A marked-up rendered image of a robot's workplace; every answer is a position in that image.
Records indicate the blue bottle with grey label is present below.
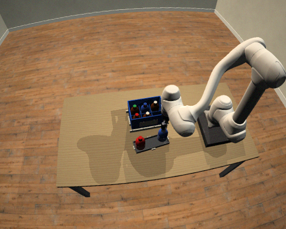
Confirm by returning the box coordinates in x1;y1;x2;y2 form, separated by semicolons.
157;129;168;142

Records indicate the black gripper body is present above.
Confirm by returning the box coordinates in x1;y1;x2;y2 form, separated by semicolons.
161;113;169;122

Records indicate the brown bottle with red cap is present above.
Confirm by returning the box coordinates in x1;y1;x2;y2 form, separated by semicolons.
132;113;141;119

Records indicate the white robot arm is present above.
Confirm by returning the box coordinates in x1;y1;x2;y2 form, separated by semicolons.
161;37;286;143

